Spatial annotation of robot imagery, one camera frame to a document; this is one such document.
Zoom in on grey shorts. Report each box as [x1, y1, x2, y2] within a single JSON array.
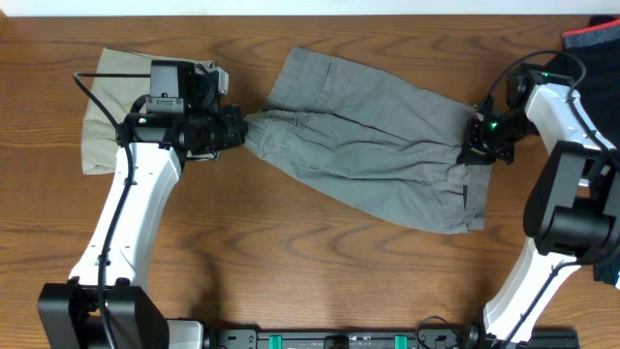
[[245, 48, 491, 235]]

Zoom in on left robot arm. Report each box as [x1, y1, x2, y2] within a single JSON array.
[[38, 60, 248, 348]]

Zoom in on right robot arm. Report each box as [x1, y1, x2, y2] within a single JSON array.
[[457, 62, 619, 348]]

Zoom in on folded khaki shorts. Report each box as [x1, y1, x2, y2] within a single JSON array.
[[80, 48, 176, 175]]

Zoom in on black t-shirt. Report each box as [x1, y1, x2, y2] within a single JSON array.
[[544, 43, 619, 290]]

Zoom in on small black looped cable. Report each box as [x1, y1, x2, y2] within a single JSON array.
[[415, 315, 461, 349]]

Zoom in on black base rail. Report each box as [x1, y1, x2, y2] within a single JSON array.
[[208, 328, 504, 349]]

